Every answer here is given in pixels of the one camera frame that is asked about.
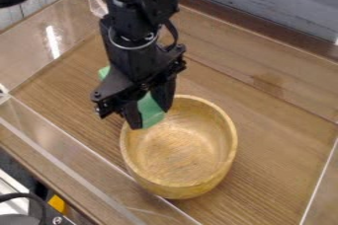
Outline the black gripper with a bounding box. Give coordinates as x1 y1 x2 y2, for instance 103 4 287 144
99 17 186 129

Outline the green rectangular block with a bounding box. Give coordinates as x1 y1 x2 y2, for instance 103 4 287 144
91 66 166 129

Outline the brown wooden bowl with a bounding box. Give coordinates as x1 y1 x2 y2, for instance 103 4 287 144
120 95 239 199

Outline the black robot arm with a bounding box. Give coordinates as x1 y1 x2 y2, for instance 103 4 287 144
0 0 186 129

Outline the clear acrylic front barrier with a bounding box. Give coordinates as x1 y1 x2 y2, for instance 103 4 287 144
0 87 202 225

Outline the yellow label sticker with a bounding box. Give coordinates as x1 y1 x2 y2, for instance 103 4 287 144
48 194 67 214

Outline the clear acrylic corner bracket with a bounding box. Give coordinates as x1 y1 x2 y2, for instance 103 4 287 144
87 0 108 18

